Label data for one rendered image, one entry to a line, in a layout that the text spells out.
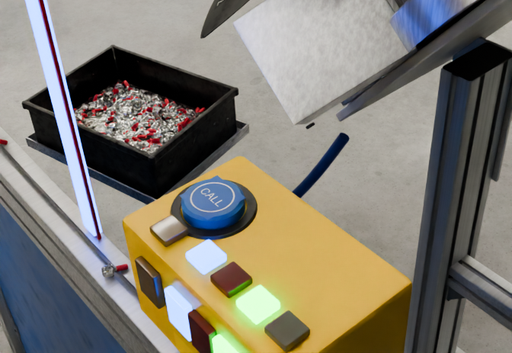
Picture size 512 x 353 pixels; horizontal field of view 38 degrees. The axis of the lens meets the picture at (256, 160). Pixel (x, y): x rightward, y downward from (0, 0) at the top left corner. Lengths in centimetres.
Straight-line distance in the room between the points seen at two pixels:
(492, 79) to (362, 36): 22
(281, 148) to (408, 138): 39
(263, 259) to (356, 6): 41
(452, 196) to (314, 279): 60
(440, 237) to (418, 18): 42
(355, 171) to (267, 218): 172
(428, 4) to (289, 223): 32
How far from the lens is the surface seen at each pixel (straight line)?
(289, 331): 40
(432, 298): 116
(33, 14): 64
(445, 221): 104
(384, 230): 200
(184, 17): 301
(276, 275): 43
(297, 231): 46
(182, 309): 44
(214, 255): 44
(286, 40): 80
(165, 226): 46
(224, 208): 46
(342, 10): 79
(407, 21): 75
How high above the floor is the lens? 139
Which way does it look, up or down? 39 degrees down
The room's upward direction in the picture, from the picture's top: 3 degrees counter-clockwise
